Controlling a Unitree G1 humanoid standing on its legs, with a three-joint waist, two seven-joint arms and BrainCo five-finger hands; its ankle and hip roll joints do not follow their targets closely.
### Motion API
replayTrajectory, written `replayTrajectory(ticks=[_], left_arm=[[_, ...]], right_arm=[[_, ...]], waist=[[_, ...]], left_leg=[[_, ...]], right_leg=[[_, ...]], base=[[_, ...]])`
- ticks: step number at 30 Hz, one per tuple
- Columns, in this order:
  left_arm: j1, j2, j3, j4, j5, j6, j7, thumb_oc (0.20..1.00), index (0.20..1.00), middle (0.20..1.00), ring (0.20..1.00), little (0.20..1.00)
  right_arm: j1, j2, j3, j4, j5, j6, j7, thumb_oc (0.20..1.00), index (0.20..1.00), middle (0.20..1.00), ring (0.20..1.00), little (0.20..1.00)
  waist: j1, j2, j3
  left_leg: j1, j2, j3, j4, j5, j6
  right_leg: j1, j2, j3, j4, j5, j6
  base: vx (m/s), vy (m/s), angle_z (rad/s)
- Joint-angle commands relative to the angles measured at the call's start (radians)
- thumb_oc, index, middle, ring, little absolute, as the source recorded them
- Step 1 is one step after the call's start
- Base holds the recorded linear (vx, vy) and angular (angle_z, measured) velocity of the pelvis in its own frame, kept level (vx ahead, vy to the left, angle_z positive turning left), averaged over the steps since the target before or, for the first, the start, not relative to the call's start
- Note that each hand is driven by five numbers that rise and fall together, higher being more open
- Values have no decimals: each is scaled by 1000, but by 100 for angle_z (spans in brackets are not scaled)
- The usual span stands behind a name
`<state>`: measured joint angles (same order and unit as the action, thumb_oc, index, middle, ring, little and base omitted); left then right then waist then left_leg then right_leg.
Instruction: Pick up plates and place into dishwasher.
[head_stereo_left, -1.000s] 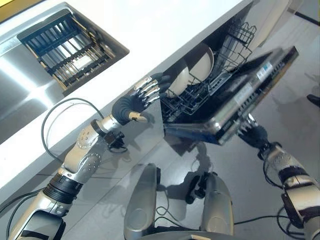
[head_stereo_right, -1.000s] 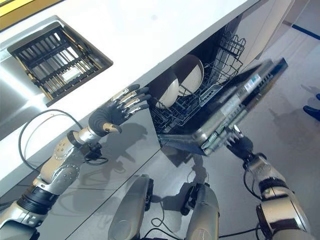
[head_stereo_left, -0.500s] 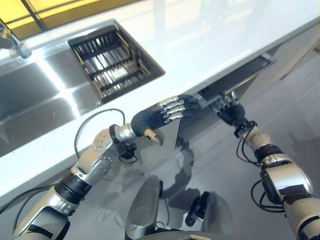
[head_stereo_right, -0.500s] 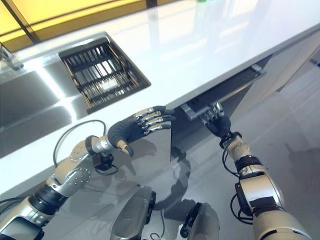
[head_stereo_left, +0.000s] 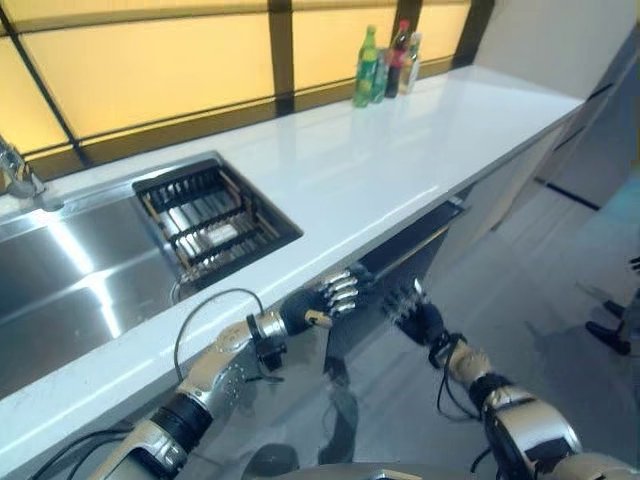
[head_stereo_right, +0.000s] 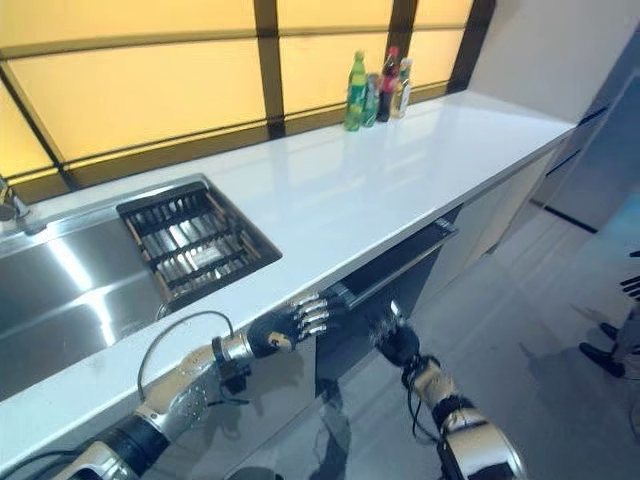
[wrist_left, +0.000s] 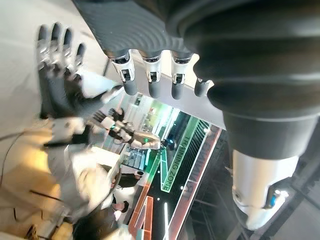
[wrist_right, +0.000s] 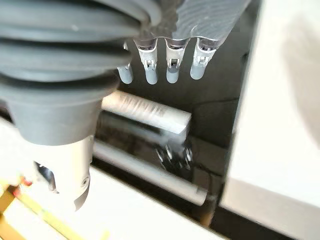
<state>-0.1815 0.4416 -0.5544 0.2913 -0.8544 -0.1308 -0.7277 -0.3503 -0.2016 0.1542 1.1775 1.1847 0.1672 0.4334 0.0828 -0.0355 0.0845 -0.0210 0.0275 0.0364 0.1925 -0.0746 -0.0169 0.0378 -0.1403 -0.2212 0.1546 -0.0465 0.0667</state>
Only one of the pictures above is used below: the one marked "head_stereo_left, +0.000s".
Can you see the stainless steel sink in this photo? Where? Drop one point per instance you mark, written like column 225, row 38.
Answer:
column 70, row 260

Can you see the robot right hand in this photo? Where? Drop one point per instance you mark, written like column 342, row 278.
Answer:
column 420, row 312

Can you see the dark sauce bottle red cap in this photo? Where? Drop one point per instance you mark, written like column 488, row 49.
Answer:
column 396, row 60

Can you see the clear oil bottle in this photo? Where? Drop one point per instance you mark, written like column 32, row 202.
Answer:
column 411, row 62

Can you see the dishwasher door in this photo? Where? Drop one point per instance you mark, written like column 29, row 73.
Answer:
column 395, row 250

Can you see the large green soda bottle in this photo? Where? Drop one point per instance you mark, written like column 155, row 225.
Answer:
column 364, row 70

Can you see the black tripod legs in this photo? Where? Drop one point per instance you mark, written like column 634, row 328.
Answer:
column 615, row 320

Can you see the white countertop cabinet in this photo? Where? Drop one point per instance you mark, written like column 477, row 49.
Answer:
column 500, row 190

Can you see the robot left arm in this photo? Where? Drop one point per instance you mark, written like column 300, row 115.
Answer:
column 200, row 395

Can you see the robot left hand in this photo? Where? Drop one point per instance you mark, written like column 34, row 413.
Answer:
column 306, row 302

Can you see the chrome faucet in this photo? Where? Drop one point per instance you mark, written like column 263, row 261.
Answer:
column 20, row 175

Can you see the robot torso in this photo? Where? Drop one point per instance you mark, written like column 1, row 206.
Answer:
column 410, row 472

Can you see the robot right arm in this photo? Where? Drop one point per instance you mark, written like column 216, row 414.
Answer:
column 515, row 415

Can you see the black dish rack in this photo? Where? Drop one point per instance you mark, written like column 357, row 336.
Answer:
column 210, row 220

